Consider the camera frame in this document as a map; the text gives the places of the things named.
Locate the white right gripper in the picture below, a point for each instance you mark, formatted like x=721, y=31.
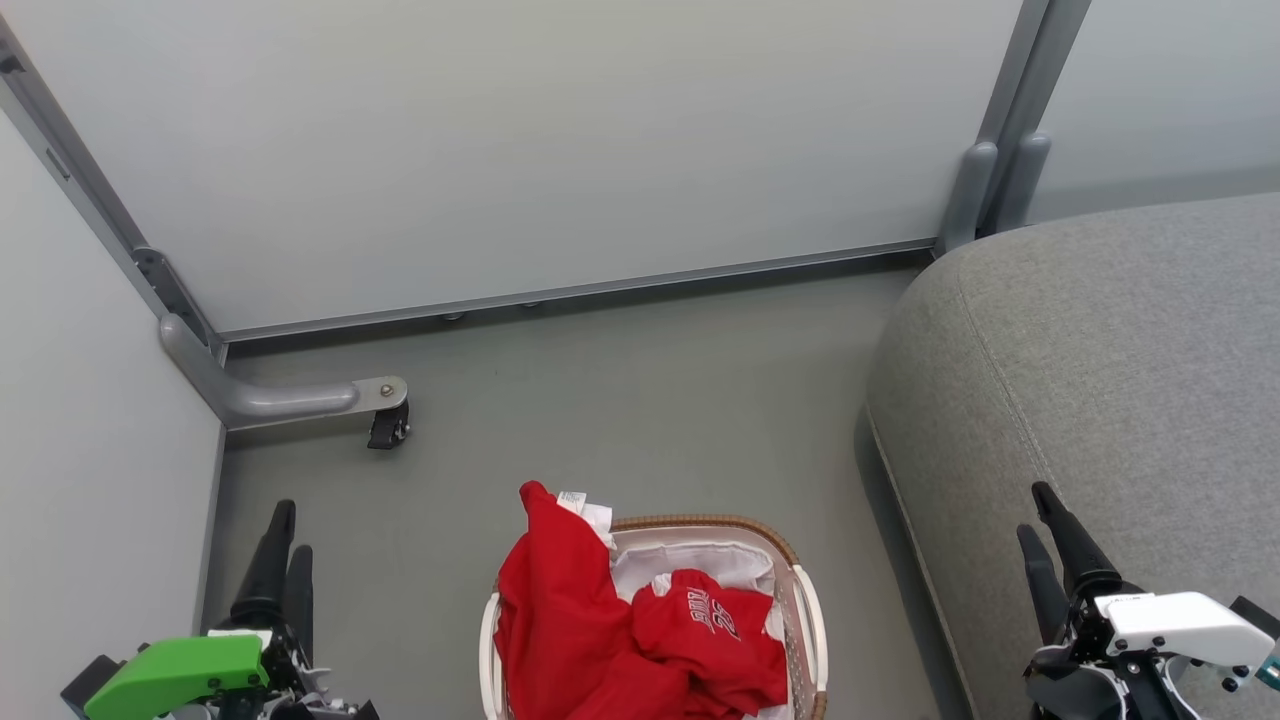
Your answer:
x=1175, y=620

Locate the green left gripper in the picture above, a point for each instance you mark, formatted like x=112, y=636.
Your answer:
x=175, y=675

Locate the red garment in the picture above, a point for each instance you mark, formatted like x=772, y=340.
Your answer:
x=560, y=620

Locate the grey fabric sofa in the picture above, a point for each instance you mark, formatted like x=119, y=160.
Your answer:
x=1100, y=380

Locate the grey tubular partition foot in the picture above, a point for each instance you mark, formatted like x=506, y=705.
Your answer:
x=270, y=400

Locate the black caster wheel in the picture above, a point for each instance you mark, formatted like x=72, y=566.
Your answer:
x=388, y=428

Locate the white wicker-rimmed laundry basket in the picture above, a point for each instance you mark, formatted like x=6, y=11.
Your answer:
x=805, y=610

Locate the white fabric basket liner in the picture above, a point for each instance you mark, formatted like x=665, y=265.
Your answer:
x=700, y=558

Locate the grey short partition foot tube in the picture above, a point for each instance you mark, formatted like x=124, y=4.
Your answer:
x=968, y=195
x=1025, y=180

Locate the grey metal partition rail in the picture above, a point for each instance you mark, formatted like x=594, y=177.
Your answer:
x=600, y=289

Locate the grey metal partition post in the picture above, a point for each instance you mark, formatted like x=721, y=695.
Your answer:
x=90, y=190

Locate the grey double partition post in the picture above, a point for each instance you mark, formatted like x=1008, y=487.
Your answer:
x=1030, y=70

